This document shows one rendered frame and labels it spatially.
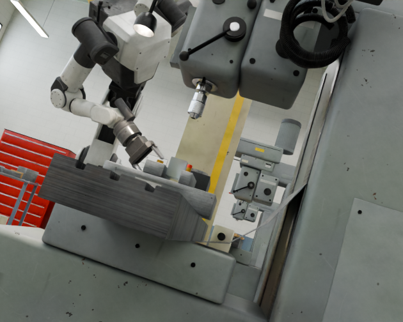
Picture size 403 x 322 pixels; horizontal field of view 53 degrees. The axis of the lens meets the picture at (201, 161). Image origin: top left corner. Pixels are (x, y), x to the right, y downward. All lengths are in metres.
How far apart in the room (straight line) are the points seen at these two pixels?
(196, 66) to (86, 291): 0.70
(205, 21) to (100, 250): 0.73
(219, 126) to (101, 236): 2.09
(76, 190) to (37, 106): 11.26
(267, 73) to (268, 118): 9.58
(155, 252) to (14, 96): 11.42
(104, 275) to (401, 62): 0.93
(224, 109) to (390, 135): 2.12
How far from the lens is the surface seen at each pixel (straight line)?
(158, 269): 1.06
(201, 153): 3.01
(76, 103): 1.71
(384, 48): 1.18
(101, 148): 1.86
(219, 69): 1.22
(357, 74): 1.13
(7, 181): 6.62
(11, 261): 1.19
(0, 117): 12.32
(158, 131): 10.76
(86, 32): 1.62
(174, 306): 1.07
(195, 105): 1.27
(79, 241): 1.11
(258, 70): 1.21
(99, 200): 0.70
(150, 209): 0.67
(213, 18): 1.30
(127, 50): 1.66
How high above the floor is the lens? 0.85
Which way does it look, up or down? 10 degrees up
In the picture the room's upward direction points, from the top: 18 degrees clockwise
